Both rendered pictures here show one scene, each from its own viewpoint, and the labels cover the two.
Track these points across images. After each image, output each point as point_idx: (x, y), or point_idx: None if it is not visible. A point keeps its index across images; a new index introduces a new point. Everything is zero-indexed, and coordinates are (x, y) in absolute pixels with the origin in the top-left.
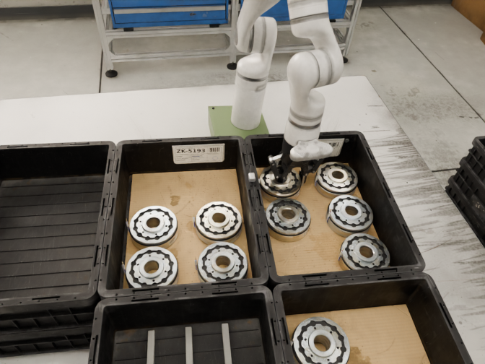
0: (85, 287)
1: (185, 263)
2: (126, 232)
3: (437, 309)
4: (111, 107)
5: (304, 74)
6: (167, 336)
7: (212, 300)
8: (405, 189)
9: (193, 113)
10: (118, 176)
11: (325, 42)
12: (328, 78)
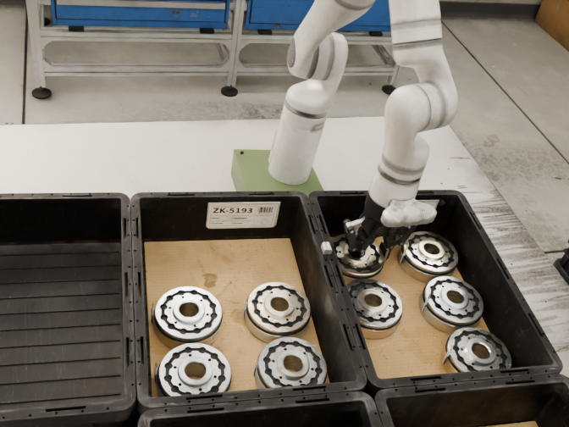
0: (97, 401)
1: (237, 368)
2: (146, 324)
3: None
4: (85, 146)
5: (412, 113)
6: None
7: (295, 411)
8: (510, 273)
9: (207, 158)
10: (140, 242)
11: (436, 74)
12: (440, 119)
